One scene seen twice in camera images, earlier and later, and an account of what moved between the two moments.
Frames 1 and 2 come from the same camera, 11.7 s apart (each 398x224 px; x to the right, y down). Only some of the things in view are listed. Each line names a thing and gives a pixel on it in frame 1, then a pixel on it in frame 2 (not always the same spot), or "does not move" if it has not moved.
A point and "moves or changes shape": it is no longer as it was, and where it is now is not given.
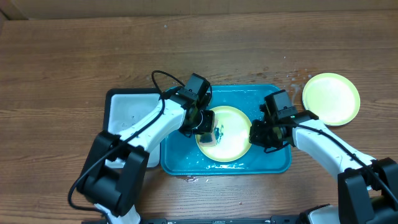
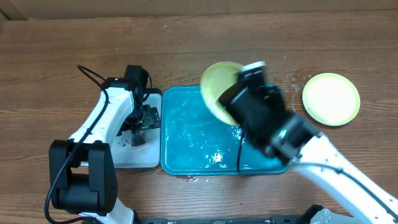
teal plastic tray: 180,155 does not move
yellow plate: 332,98 does not move
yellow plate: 231,135 -> 216,78
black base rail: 292,219 does not move
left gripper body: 204,122 -> 143,119
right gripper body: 259,134 -> 234,94
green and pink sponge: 206,137 moves or changes shape
